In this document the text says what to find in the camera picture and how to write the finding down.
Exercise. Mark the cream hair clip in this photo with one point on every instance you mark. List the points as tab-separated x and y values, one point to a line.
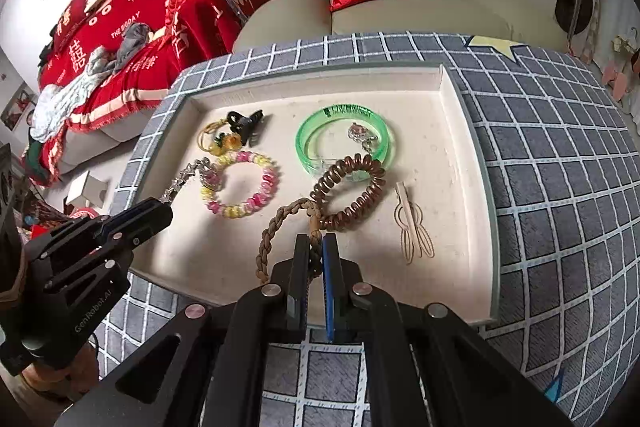
407	212

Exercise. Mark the grey cloth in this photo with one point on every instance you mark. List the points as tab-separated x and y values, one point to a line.
132	44

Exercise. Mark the black claw hair clip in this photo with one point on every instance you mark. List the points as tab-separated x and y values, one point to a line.
245	124

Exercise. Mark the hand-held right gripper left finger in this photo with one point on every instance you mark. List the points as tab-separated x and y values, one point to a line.
301	277

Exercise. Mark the beige sofa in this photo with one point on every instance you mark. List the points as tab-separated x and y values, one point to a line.
100	147

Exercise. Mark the green translucent bangle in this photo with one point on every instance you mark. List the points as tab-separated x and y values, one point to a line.
305	142

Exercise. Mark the pale blue cloth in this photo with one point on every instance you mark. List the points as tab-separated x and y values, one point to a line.
65	102

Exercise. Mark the white box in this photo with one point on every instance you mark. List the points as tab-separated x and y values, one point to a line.
87	189

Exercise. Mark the silver star hair clip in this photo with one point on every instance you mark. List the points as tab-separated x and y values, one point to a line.
180	182

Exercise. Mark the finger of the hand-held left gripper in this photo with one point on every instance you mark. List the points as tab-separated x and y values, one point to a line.
145	212
137	238

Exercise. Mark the grey jewelry tray cream lining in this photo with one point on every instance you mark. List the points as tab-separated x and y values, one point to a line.
450	207

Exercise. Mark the sofa with red blanket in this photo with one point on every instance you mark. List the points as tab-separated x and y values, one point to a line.
150	7

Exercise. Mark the silver brooch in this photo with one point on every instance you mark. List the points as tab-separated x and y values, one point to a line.
362	134

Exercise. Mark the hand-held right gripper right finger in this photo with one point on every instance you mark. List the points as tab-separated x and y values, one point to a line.
331	282

